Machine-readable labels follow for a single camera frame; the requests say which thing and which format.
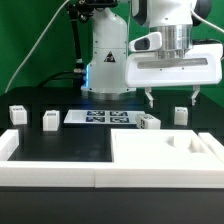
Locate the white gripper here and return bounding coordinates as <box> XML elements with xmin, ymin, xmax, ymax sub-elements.
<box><xmin>125</xmin><ymin>44</ymin><xmax>223</xmax><ymax>108</ymax></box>

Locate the white square table top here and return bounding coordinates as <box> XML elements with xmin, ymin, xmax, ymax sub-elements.
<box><xmin>111</xmin><ymin>129</ymin><xmax>221</xmax><ymax>164</ymax></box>

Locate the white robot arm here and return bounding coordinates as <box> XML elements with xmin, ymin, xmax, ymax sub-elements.
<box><xmin>79</xmin><ymin>0</ymin><xmax>223</xmax><ymax>99</ymax></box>

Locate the white marker plate with tags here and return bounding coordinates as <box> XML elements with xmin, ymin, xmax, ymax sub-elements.
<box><xmin>64</xmin><ymin>110</ymin><xmax>143</xmax><ymax>124</ymax></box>

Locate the white U-shaped fence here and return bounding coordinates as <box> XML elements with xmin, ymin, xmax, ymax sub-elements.
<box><xmin>0</xmin><ymin>129</ymin><xmax>224</xmax><ymax>188</ymax></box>

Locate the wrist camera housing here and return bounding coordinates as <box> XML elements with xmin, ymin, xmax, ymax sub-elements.
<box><xmin>129</xmin><ymin>32</ymin><xmax>162</xmax><ymax>52</ymax></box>

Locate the black cable hose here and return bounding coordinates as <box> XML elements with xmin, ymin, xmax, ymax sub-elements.
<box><xmin>39</xmin><ymin>0</ymin><xmax>118</xmax><ymax>88</ymax></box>

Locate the grey cable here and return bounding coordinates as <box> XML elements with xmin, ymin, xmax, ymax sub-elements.
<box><xmin>4</xmin><ymin>0</ymin><xmax>72</xmax><ymax>94</ymax></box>

